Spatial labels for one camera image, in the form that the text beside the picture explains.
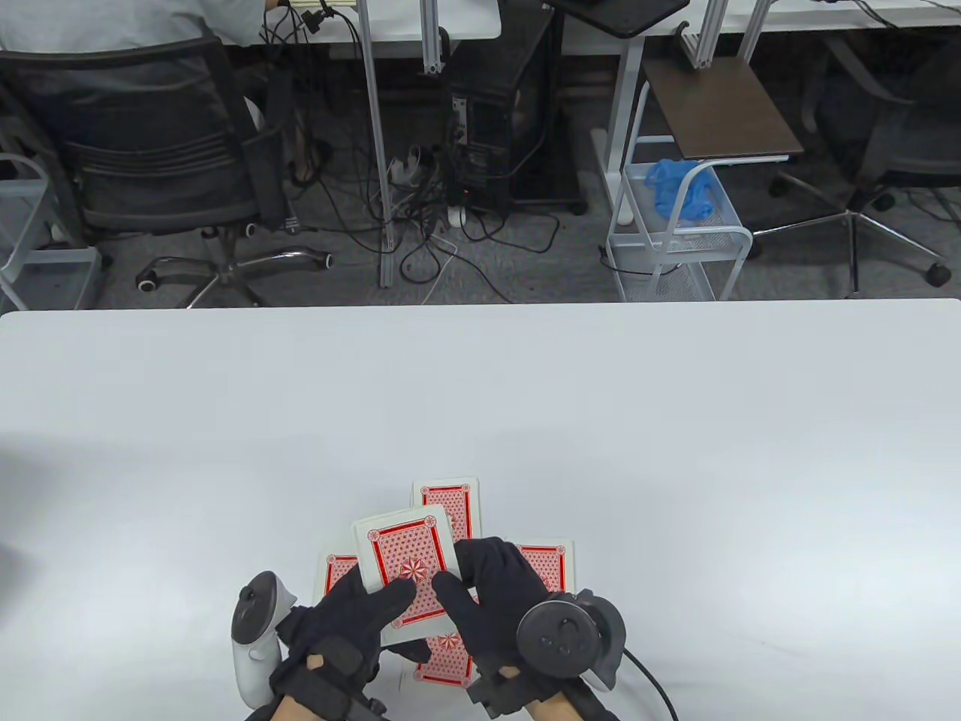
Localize aluminium frame post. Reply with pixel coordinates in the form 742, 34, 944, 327
678, 0, 727, 71
357, 0, 396, 291
738, 0, 776, 67
419, 0, 447, 77

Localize person's right hand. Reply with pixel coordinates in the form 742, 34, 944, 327
432, 536, 553, 682

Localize white metal trolley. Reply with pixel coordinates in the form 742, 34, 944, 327
0, 152, 104, 311

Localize white wire rolling cart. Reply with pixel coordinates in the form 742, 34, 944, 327
603, 79, 755, 303

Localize black computer tower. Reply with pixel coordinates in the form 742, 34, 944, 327
441, 8, 589, 219

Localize person's left forearm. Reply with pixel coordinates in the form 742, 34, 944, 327
244, 695, 331, 721

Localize dark grey office chair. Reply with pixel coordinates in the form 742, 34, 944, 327
751, 34, 961, 299

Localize deck of red-backed cards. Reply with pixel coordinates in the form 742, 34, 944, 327
352, 504, 463, 647

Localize person's right forearm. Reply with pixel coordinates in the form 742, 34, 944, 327
526, 695, 580, 721

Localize pile of dealt red cards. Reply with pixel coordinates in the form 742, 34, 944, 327
504, 538, 576, 599
399, 630, 482, 689
411, 476, 482, 546
315, 551, 362, 599

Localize black mesh office chair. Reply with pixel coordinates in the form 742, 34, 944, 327
0, 36, 336, 309

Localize brown wooden side table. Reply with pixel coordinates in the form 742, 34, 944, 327
640, 55, 806, 163

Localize crumpled blue gloves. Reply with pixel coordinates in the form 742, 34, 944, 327
644, 158, 719, 224

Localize white floor power strip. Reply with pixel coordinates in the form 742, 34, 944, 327
386, 145, 442, 190

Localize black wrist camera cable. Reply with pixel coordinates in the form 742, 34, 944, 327
622, 647, 680, 721

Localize tangle of black floor cables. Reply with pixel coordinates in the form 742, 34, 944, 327
300, 135, 564, 306

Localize person's left hand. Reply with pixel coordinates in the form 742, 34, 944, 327
269, 563, 433, 711

